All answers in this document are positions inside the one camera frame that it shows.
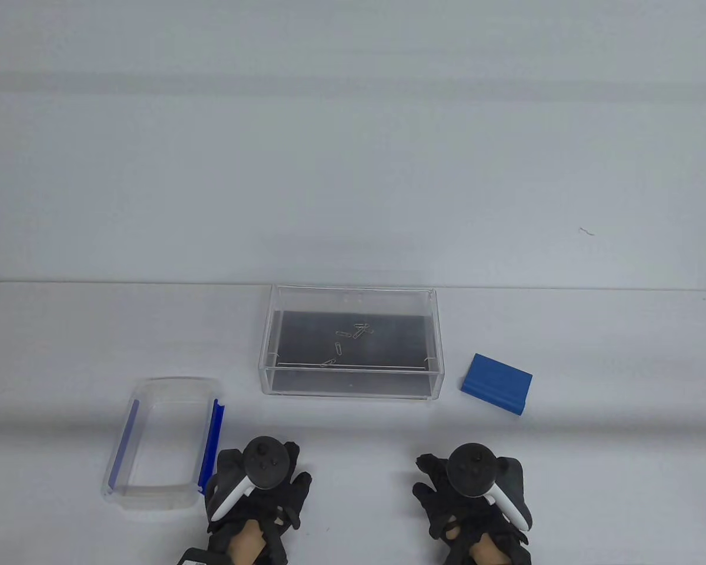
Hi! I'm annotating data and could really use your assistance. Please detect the black and white right controller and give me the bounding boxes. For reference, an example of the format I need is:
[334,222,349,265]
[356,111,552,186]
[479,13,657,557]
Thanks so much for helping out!
[447,443,532,530]

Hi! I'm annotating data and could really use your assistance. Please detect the person's right hand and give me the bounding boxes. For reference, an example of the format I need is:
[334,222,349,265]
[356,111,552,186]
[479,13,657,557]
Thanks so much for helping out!
[412,452,531,565]

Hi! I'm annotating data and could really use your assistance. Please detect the person's left hand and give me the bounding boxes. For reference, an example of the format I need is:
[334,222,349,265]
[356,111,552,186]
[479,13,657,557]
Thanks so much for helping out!
[205,443,312,565]

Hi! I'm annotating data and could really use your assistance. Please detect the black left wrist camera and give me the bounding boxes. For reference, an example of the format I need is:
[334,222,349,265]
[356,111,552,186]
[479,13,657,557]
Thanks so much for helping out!
[179,547,224,565]

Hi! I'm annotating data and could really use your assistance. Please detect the clear plastic box blue clips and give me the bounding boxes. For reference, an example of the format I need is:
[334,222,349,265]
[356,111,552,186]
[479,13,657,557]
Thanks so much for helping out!
[101,377,225,508]

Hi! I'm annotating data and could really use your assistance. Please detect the group of silver paper clips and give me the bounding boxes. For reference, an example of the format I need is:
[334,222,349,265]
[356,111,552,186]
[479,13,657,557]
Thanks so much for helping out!
[321,323,375,368]

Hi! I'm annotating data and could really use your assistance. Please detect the clear acrylic drawer organizer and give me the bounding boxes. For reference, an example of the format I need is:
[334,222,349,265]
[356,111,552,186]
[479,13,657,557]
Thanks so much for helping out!
[259,285,446,401]

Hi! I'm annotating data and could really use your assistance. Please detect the blue plastic scraper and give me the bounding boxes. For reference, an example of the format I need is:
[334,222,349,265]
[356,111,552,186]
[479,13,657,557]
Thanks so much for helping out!
[461,353,533,417]

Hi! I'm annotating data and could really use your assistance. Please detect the black and white left controller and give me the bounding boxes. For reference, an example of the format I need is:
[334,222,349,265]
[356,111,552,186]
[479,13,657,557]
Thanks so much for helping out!
[209,436,292,521]

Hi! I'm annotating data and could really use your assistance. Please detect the black and white controller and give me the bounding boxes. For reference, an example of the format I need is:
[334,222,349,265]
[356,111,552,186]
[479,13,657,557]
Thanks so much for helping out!
[209,436,292,521]
[447,443,532,530]

